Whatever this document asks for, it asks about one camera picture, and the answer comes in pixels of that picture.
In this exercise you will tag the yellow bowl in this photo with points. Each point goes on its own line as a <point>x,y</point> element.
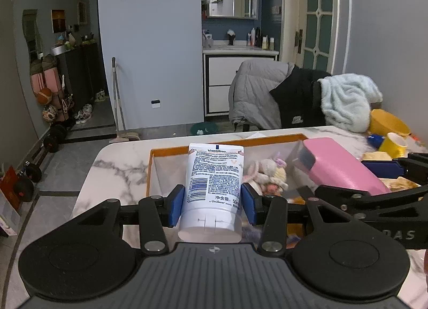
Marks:
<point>389,123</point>

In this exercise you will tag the pair of light shoes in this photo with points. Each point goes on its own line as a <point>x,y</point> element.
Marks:
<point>100,96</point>

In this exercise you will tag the pink case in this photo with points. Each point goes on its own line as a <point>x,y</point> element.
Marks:
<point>337,165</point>

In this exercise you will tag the small blue object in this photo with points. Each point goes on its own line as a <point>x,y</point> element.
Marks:
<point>374,141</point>

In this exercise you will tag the black brush holder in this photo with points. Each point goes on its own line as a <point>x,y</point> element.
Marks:
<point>231,38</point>

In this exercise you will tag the yellow and white knitted plush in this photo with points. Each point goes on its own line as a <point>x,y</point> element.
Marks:
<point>267,170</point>

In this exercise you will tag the black jacket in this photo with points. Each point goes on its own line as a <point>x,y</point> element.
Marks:
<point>294,98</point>

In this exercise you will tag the white door with glass panes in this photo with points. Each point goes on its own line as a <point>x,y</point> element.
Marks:
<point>317,11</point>

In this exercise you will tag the white lotion tube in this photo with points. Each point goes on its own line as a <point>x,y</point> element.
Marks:
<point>214,178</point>

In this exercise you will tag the white vanity cabinet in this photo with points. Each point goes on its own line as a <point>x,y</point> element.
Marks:
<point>220,78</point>

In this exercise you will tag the light blue fleece blanket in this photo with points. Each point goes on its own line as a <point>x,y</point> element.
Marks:
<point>347,101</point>

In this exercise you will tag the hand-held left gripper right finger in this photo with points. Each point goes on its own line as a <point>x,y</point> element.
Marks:
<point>249,208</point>

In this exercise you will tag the pair of sneakers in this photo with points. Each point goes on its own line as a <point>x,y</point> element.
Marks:
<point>83,115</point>

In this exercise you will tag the flatbread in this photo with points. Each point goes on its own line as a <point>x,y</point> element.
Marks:
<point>401,183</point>

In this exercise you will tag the yellow cup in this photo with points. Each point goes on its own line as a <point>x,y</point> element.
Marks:
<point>393,146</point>

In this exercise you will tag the white wall socket device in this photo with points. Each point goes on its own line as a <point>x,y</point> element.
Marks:
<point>156,103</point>

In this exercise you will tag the orange basketball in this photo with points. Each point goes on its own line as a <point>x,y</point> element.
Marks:
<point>44,96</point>

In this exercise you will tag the red and white box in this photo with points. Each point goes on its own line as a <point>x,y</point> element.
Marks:
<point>8,202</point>

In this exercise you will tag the orange cardboard box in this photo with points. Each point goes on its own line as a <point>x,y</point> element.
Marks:
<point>167,175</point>

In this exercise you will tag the grey padded jacket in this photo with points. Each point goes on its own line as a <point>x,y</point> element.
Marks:
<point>254,88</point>

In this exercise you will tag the black hallway cabinet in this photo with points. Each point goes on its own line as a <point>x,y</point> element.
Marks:
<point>80,75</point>

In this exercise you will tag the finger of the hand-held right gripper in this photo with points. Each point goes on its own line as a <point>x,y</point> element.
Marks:
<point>332,194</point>
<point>381,169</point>

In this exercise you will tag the small framed picture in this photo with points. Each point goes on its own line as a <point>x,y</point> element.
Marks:
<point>58,21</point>
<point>82,13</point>

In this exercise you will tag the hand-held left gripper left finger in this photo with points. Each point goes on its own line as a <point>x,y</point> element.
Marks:
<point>176,205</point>

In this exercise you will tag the row of toiletry bottles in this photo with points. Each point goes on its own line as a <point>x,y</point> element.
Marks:
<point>262,39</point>

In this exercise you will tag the green basin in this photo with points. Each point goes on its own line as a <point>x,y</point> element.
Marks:
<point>204,128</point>

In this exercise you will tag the pink bag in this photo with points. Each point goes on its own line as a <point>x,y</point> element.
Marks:
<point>46,78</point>

